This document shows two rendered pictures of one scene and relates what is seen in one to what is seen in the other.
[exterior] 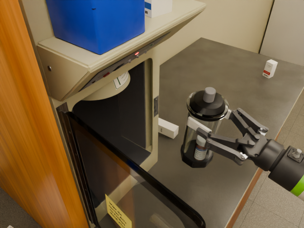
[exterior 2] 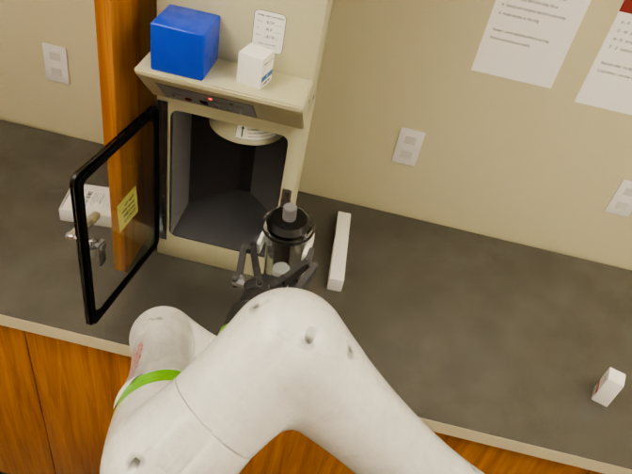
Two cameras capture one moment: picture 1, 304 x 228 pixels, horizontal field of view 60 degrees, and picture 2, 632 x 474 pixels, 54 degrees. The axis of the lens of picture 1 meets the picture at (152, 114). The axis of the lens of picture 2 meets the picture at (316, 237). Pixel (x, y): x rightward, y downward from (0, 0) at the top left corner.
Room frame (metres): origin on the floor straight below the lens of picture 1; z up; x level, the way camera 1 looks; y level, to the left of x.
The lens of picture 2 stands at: (0.03, -0.97, 2.07)
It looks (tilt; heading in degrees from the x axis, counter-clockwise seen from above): 41 degrees down; 54
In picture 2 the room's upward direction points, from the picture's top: 12 degrees clockwise
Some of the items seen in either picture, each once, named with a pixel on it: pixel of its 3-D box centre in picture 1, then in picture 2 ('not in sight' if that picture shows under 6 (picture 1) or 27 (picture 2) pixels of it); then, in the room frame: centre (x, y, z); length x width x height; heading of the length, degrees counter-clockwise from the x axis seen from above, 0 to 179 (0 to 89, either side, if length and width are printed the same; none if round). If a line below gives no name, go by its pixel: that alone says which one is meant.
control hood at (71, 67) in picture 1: (135, 46); (225, 97); (0.46, 0.03, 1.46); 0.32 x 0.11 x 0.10; 143
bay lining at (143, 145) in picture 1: (90, 117); (238, 160); (0.57, 0.17, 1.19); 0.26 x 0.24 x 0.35; 143
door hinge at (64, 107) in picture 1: (82, 174); (161, 177); (0.37, 0.16, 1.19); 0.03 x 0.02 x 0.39; 143
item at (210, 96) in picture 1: (208, 100); (289, 218); (0.54, -0.14, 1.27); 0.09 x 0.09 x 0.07
